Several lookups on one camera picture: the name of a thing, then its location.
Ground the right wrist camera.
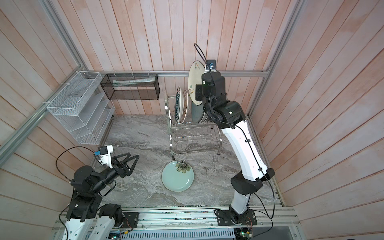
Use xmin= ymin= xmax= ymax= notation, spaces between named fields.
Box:
xmin=206 ymin=60 xmax=217 ymax=72

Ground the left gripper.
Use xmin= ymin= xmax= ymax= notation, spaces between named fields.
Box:
xmin=91 ymin=152 xmax=140 ymax=194

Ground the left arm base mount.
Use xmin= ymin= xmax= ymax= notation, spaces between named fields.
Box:
xmin=122 ymin=212 xmax=140 ymax=229

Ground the rolled paper tube in basket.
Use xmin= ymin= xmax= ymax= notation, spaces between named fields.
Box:
xmin=113 ymin=77 xmax=156 ymax=87

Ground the white plate with text rim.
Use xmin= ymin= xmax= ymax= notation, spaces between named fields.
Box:
xmin=175 ymin=87 xmax=184 ymax=124

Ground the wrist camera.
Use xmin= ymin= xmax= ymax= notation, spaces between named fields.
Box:
xmin=94 ymin=145 xmax=114 ymax=168
xmin=206 ymin=60 xmax=217 ymax=72

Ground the cream floral plate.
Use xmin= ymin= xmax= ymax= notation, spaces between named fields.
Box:
xmin=188 ymin=61 xmax=205 ymax=106

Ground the white wire mesh shelf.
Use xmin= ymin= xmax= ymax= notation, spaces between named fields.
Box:
xmin=47 ymin=72 xmax=115 ymax=145

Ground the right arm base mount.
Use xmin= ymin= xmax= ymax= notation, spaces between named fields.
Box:
xmin=214 ymin=209 xmax=258 ymax=227

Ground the dark teal ceramic plate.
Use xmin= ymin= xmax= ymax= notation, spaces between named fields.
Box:
xmin=191 ymin=102 xmax=205 ymax=123

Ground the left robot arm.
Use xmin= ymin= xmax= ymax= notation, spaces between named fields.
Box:
xmin=61 ymin=153 xmax=140 ymax=240

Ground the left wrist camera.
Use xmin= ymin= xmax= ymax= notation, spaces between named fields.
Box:
xmin=94 ymin=145 xmax=114 ymax=168

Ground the orange sunburst plate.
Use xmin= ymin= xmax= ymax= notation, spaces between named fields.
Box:
xmin=180 ymin=90 xmax=190 ymax=123

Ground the light green flower plate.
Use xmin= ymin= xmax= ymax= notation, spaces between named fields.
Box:
xmin=162 ymin=161 xmax=195 ymax=193

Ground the black mesh wall basket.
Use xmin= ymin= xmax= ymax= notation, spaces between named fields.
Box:
xmin=101 ymin=73 xmax=161 ymax=101

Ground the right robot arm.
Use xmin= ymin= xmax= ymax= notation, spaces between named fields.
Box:
xmin=194 ymin=72 xmax=275 ymax=220

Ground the stainless steel dish rack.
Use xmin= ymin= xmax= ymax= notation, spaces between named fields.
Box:
xmin=164 ymin=92 xmax=223 ymax=160

